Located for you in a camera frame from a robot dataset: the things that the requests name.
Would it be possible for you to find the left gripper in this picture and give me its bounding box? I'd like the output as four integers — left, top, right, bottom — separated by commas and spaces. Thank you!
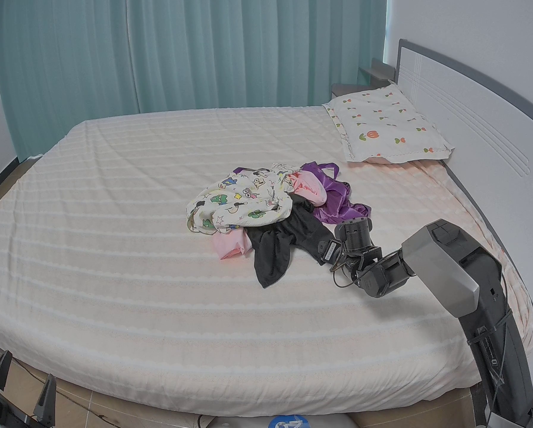
0, 350, 56, 428

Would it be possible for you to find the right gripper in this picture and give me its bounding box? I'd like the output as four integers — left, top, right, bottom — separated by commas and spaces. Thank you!
335, 218, 375, 254

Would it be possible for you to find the black T-shirt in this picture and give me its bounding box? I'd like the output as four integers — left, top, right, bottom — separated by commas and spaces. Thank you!
246, 193, 338, 289

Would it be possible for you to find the purple garment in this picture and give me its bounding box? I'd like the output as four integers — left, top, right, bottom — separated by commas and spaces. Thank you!
233, 162, 372, 224

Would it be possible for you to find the pink garment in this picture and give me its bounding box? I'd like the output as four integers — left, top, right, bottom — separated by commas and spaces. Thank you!
289, 171, 328, 207
212, 229, 254, 261

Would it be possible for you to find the white printed pillow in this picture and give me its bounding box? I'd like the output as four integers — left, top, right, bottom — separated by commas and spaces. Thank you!
322, 84, 455, 165

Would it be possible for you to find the white printed garment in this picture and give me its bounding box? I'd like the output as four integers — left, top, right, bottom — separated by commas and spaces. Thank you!
186, 162, 296, 235

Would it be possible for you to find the grey bedside table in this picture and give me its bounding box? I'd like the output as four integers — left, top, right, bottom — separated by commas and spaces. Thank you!
331, 58, 397, 100

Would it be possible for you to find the bed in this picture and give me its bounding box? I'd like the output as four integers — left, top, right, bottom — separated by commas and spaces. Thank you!
0, 38, 533, 407

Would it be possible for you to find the blue-green curtain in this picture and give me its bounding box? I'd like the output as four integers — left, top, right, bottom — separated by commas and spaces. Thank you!
126, 0, 389, 115
0, 0, 131, 161

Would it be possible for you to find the black cable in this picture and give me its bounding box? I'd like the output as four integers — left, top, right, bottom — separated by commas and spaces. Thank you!
12, 359, 115, 420
330, 261, 361, 289

